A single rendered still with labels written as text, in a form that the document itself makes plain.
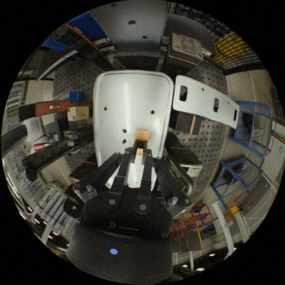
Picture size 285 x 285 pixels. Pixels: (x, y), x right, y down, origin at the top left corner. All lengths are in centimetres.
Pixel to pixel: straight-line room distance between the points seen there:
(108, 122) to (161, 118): 15
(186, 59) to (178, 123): 18
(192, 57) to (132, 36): 14
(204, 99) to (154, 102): 15
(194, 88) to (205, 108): 7
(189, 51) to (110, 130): 29
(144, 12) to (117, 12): 4
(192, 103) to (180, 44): 16
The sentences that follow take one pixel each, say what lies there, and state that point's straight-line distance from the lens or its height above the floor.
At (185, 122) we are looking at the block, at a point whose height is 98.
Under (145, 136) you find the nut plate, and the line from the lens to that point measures 22.
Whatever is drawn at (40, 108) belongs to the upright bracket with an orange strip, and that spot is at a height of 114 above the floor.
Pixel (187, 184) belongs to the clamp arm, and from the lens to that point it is 20.
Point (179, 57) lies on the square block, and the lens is 24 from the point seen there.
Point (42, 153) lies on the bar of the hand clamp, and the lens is 22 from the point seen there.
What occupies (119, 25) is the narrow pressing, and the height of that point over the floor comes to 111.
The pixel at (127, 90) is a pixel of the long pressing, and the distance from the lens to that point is 23.
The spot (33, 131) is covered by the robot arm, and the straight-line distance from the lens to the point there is 73.
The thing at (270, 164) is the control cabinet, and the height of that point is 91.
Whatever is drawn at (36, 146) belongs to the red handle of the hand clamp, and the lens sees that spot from 32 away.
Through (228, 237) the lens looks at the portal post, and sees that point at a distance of 445.
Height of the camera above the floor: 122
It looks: 69 degrees down
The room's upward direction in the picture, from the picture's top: 173 degrees counter-clockwise
